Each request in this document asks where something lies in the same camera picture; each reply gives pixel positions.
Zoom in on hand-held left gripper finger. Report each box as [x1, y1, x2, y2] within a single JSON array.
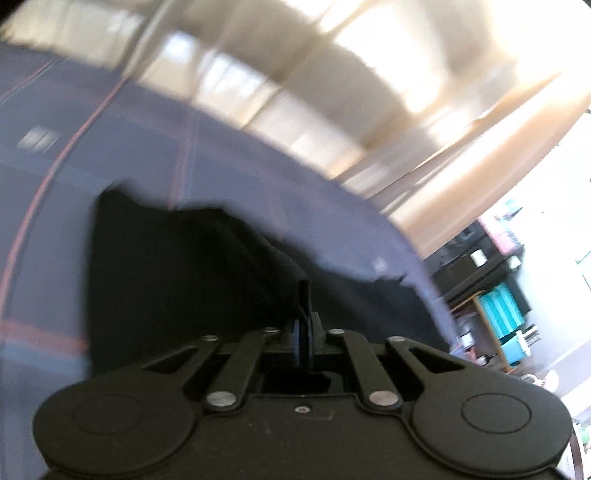
[[140, 319, 306, 412], [305, 313, 466, 412]]

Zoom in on black pants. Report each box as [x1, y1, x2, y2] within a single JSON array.
[[88, 184, 451, 403]]

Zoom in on wooden side table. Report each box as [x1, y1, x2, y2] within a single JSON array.
[[447, 290, 514, 376]]

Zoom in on teal storage box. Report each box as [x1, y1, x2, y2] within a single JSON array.
[[479, 281, 533, 366]]

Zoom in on beige curtain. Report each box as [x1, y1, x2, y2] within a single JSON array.
[[342, 69, 591, 260]]

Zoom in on sheer white curtain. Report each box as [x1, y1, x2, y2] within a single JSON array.
[[0, 0, 591, 197]]

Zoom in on blue plaid bed blanket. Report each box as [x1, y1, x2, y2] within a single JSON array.
[[0, 41, 459, 480]]

